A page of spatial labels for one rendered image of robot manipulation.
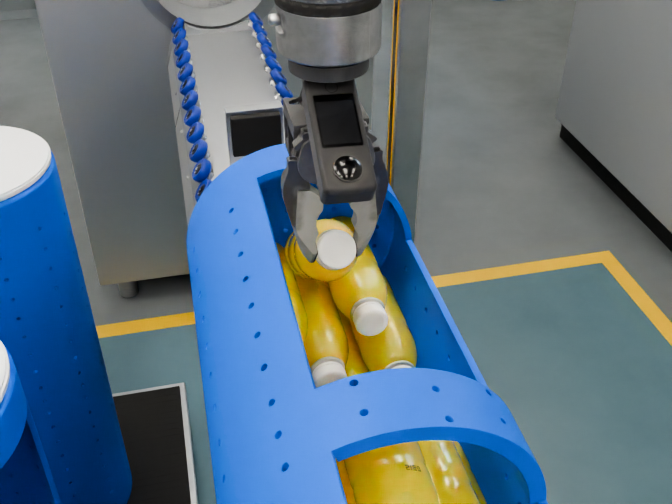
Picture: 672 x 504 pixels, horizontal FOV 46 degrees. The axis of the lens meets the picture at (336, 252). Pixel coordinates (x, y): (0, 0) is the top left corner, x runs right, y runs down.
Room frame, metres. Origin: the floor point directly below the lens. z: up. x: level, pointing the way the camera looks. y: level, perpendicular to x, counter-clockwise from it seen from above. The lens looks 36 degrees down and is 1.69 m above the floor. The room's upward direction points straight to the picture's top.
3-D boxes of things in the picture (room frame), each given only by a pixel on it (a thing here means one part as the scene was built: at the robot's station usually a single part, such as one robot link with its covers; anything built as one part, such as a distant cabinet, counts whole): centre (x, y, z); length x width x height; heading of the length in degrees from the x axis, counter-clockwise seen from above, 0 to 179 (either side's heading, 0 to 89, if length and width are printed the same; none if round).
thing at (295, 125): (0.66, 0.01, 1.37); 0.09 x 0.08 x 0.12; 13
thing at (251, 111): (1.25, 0.14, 1.00); 0.10 x 0.04 x 0.15; 103
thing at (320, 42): (0.65, 0.01, 1.45); 0.10 x 0.09 x 0.05; 103
